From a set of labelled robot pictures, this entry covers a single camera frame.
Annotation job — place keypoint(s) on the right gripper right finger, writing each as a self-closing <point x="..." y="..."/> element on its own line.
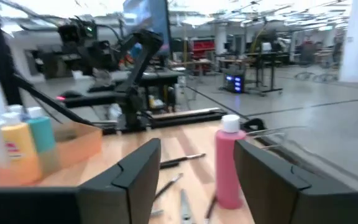
<point x="291" y="202"/>

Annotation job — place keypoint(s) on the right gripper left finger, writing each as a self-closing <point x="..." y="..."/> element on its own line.
<point x="89" y="205"/>

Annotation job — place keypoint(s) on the pink paint bottle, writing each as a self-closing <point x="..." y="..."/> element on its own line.
<point x="227" y="168"/>

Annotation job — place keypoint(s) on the thin black paintbrush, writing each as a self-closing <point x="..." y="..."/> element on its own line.
<point x="168" y="186"/>
<point x="210" y="210"/>
<point x="191" y="157"/>

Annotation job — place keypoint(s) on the teal paint bottle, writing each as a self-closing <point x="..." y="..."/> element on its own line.
<point x="42" y="133"/>

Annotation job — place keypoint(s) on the yellow paint bottle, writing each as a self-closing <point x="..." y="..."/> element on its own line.
<point x="19" y="149"/>

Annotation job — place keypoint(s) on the broad-head black paintbrush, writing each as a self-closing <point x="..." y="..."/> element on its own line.
<point x="169" y="165"/>

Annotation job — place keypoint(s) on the purple paint bottle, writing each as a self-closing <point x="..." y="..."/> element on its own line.
<point x="15" y="109"/>

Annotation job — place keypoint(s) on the black and red scissors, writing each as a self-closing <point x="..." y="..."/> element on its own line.
<point x="186" y="208"/>

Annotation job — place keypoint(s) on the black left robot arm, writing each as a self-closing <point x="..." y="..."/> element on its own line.
<point x="148" y="43"/>

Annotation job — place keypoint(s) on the orange plastic tray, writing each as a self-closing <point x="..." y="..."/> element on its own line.
<point x="76" y="143"/>

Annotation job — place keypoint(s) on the monitor with blue screen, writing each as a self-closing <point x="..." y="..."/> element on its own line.
<point x="154" y="21"/>

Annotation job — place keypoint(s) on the clear plastic bin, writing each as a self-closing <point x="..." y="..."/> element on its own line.
<point x="275" y="129"/>

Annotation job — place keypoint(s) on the black side desk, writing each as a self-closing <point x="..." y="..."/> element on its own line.
<point x="154" y="77"/>

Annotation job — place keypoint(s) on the red cabinet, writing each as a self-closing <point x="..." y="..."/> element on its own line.
<point x="204" y="48"/>

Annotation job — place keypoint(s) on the computer with blue lights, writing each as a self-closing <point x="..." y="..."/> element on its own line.
<point x="235" y="83"/>

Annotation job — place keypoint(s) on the black standing desk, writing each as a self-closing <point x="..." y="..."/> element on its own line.
<point x="263" y="56"/>

